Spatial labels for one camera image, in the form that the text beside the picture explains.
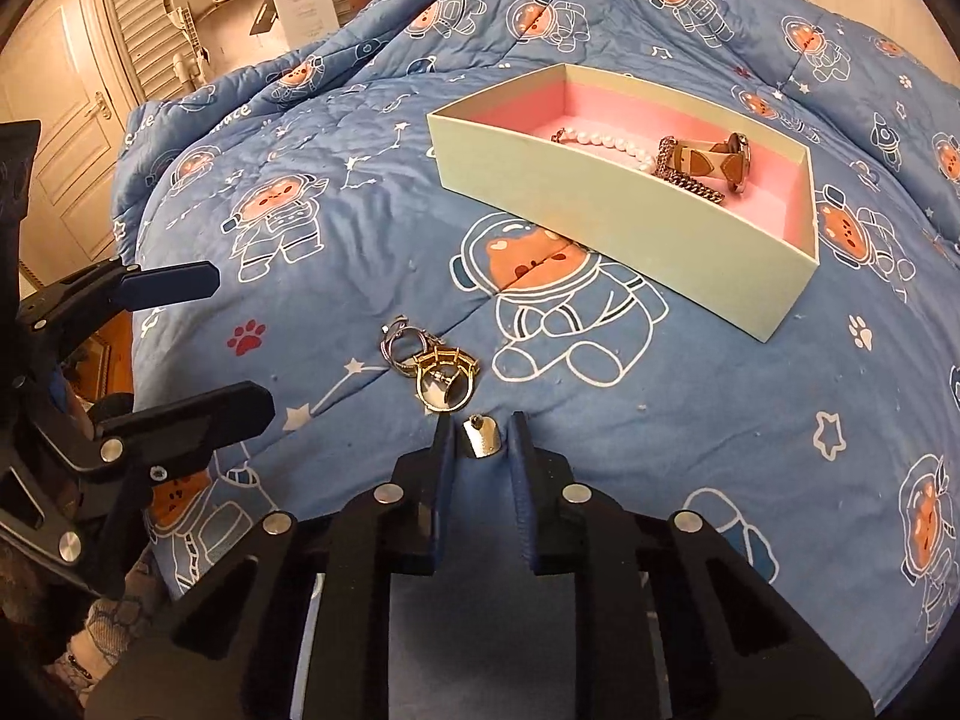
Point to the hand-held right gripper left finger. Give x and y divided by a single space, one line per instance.
446 457

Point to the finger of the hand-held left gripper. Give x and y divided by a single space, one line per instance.
172 281
195 412

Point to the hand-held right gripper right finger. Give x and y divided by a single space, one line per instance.
521 465

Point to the green box with pink lining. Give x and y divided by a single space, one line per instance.
600 240

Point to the floral bed sheet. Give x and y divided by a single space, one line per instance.
124 615

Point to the blue printed blanket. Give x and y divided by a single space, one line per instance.
675 427

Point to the white panelled door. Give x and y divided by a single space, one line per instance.
67 127

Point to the white high chair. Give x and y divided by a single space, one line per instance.
217 7

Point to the louvered closet door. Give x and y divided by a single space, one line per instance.
142 0

